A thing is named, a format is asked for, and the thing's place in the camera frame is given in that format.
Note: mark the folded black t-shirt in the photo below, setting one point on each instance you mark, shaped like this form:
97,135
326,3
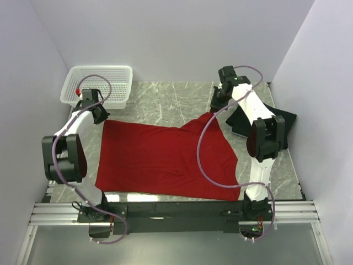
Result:
240,125

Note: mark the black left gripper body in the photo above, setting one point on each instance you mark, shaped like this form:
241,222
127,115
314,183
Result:
100,114

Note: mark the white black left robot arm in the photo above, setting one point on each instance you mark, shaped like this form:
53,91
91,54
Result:
64,158

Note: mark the red t-shirt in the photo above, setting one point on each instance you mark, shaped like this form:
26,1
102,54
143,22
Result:
194,160

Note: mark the aluminium frame rail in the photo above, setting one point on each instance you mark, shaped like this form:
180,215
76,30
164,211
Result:
63,214

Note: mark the white perforated plastic basket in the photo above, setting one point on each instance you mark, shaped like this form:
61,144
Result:
114,82

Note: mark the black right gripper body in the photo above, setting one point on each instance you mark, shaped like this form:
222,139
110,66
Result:
218,100

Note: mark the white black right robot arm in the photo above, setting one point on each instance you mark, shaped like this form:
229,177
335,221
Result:
264,142

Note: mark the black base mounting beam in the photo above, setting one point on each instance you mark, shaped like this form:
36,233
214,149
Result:
140,217

